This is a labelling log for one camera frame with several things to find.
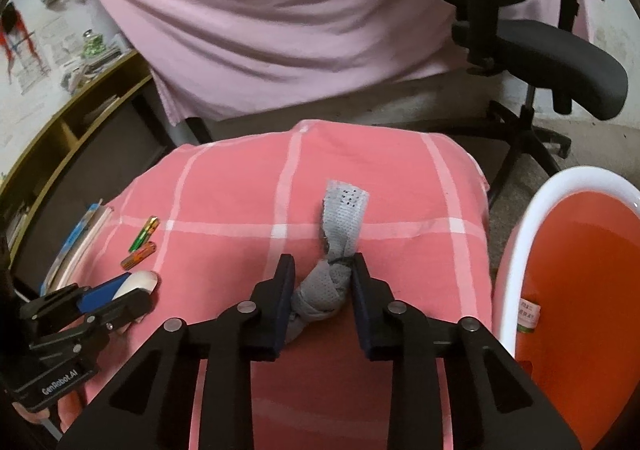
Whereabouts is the green battery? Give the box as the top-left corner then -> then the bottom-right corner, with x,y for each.
128,216 -> 159,252

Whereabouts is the black office chair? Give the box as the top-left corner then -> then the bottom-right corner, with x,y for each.
430,0 -> 628,208

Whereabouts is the white green labelled bottle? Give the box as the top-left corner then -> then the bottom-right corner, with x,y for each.
517,298 -> 543,336

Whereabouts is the wooden shelf unit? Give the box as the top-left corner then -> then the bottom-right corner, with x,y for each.
0,47 -> 173,291

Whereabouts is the wall poster with red figure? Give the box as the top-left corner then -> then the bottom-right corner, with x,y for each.
0,2 -> 53,93

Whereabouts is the grey mesh sock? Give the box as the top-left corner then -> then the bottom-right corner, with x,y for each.
290,178 -> 371,343

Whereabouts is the white oval object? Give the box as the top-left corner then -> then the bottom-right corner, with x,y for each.
111,270 -> 161,303

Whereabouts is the blue illustrated book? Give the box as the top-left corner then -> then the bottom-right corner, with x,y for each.
39,202 -> 113,296

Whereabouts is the pink draped curtain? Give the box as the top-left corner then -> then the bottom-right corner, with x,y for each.
80,0 -> 596,126

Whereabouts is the glass jar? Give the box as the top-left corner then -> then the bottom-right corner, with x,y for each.
80,29 -> 106,58

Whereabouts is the orange bin with white rim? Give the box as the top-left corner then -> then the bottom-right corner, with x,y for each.
492,167 -> 640,450

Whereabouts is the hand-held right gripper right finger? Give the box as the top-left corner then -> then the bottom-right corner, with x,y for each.
351,252 -> 583,450

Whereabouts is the orange battery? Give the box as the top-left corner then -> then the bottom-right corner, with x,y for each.
120,241 -> 156,271

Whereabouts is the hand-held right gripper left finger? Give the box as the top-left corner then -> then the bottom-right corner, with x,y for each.
57,254 -> 297,450

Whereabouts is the pink checked tablecloth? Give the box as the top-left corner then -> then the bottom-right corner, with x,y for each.
55,119 -> 491,450

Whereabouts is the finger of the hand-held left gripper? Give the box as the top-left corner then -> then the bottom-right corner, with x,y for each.
20,272 -> 134,324
30,289 -> 154,357

